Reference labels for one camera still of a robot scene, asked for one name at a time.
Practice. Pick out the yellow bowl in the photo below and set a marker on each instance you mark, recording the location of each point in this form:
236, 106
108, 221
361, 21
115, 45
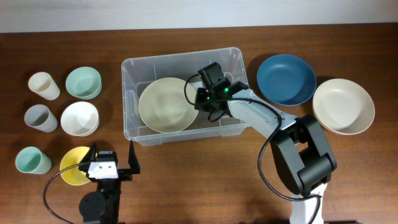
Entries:
74, 176

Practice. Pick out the clear plastic storage container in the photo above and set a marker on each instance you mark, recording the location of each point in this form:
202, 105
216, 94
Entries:
138, 73

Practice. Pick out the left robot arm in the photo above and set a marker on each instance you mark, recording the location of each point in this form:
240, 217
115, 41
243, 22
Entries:
102, 205

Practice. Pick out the white bowl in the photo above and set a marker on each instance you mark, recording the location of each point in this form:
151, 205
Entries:
80, 119

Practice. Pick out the grey plastic cup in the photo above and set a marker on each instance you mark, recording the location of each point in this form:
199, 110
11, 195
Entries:
41, 118

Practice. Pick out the mint green plastic cup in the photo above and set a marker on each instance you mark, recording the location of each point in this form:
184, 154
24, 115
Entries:
32, 160

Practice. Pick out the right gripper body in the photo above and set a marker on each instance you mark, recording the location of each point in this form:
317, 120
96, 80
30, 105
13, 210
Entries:
203, 99

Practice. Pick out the dark blue plate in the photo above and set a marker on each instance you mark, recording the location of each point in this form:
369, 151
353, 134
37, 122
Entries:
286, 80

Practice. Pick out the cream plate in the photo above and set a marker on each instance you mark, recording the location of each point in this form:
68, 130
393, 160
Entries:
343, 107

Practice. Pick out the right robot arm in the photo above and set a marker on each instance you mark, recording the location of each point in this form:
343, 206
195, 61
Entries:
302, 155

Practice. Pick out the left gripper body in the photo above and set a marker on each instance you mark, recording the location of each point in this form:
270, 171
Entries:
124, 175

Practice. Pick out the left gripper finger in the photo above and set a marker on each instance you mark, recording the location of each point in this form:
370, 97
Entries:
132, 159
90, 156

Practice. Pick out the mint green bowl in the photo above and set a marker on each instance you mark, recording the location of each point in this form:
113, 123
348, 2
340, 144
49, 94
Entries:
84, 83

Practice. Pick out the pale yellow-cream plate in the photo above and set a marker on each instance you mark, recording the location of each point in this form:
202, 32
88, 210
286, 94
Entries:
164, 105

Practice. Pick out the cream plastic cup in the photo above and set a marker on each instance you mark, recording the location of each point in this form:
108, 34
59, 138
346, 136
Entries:
44, 85

